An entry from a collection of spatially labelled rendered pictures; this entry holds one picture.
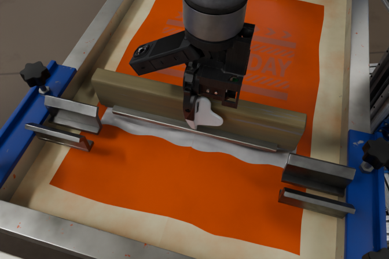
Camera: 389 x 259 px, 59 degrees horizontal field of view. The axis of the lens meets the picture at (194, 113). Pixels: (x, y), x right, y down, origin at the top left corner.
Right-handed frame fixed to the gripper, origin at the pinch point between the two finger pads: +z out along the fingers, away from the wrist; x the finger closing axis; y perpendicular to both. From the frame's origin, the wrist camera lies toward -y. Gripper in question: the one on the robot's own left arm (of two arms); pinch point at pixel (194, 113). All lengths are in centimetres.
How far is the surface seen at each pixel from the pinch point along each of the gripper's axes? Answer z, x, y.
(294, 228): 4.7, -13.3, 19.8
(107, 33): 3.2, 17.7, -24.8
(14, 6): 102, 123, -161
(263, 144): 1.3, -2.1, 12.5
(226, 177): 4.8, -7.9, 7.8
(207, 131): 1.5, -2.0, 2.9
